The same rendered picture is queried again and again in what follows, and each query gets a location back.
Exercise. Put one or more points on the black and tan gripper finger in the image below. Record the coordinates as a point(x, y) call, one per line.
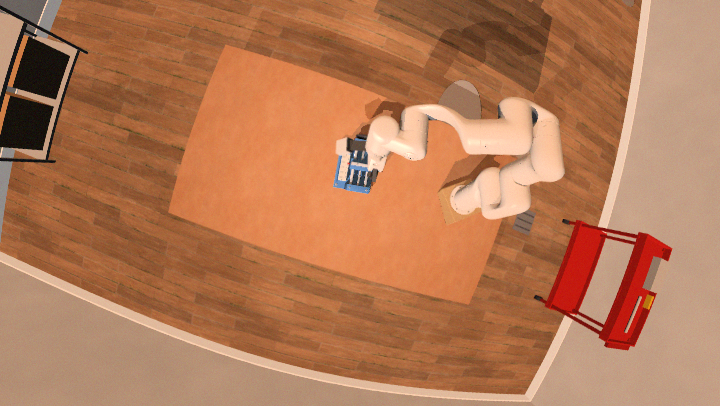
point(373, 174)

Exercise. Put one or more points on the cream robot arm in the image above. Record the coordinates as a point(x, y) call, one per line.
point(512, 134)

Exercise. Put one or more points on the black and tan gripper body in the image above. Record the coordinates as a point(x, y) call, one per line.
point(373, 164)

